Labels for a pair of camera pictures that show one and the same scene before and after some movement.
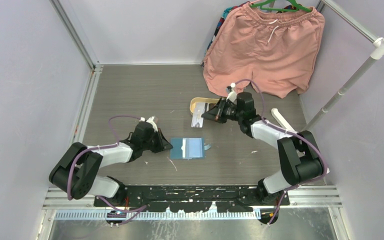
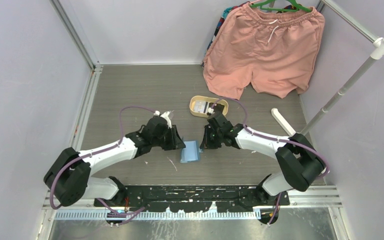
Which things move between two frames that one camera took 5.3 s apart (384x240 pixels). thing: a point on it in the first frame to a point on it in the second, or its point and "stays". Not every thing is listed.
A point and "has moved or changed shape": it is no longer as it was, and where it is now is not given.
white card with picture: (197, 120) has moved or changed shape
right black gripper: (217, 113) to (206, 143)
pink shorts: (278, 49) stays
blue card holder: (188, 148) has moved or changed shape
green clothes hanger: (299, 6) stays
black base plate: (191, 198) stays
